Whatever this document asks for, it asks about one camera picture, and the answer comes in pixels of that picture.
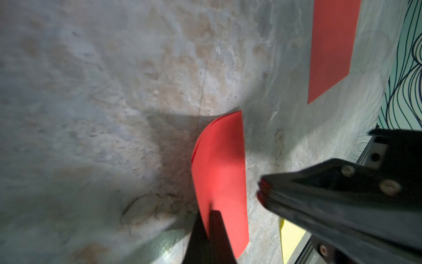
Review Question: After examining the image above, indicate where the red square paper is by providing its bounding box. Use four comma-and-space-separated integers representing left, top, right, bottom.
191, 111, 249, 259
308, 0, 361, 103

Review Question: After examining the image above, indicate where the black front base frame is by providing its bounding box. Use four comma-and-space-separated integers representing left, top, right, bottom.
283, 136, 389, 264

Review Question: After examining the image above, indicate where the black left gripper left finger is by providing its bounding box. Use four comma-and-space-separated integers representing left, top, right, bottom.
182, 213, 211, 264

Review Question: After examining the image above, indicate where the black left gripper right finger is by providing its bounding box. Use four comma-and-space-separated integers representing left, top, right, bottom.
208, 204, 237, 264

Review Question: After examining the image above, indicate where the yellow square paper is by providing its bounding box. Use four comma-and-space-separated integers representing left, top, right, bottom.
280, 218, 306, 264

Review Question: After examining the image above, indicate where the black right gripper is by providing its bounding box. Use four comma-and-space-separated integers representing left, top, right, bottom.
257, 129, 422, 264

